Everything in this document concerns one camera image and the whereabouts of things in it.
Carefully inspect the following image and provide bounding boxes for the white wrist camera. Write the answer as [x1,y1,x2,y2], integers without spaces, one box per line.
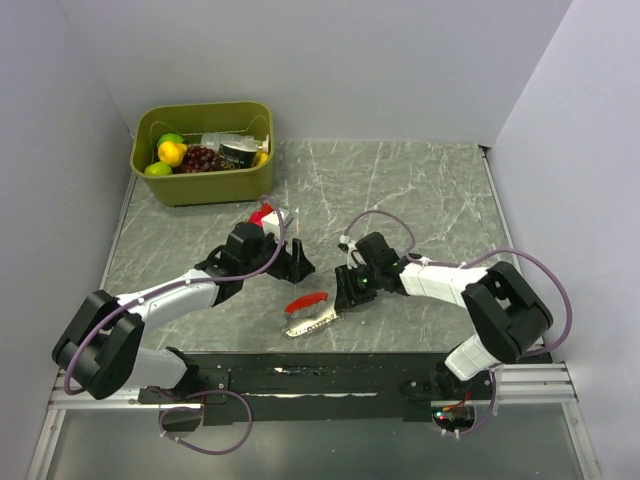
[261,209,294,242]
[338,234,361,269]

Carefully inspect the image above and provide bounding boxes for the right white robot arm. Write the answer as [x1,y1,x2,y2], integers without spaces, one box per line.
[334,232,554,399]

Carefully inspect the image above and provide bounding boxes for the purple toy grapes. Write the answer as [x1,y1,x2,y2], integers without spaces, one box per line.
[175,145,219,174]

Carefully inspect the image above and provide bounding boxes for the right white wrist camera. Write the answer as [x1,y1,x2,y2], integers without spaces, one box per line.
[338,234,361,269]

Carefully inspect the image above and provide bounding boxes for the aluminium frame rail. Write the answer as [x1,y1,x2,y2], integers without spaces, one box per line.
[47,364,578,410]

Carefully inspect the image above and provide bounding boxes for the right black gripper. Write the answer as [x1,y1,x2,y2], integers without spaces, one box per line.
[333,261,382,311]

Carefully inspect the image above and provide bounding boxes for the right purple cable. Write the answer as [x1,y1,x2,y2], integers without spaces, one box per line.
[339,209,574,441]

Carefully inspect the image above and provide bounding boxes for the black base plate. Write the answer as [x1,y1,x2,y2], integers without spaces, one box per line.
[138,352,492,426]

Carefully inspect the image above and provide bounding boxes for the olive green plastic bin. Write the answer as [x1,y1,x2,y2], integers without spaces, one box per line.
[130,101,275,207]

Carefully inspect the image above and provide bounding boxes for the clear plastic bottle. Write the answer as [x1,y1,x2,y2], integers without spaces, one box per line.
[200,132,254,150]

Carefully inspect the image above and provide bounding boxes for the green toy lime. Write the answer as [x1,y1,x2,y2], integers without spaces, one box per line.
[144,162,173,177]

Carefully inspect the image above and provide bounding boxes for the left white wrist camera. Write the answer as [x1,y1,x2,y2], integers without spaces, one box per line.
[261,209,294,242]

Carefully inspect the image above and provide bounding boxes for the yellow toy pear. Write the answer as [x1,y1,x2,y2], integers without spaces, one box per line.
[157,141,188,168]

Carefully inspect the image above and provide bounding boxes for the black tin can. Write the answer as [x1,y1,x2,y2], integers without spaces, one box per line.
[218,141,258,170]

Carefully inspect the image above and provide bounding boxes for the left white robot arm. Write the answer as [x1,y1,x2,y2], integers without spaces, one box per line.
[52,222,315,402]

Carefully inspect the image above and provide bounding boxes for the green toy apple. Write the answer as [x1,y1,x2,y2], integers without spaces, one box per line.
[157,133,184,147]

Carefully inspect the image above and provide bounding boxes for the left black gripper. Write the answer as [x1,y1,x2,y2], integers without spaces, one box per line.
[241,227,315,283]

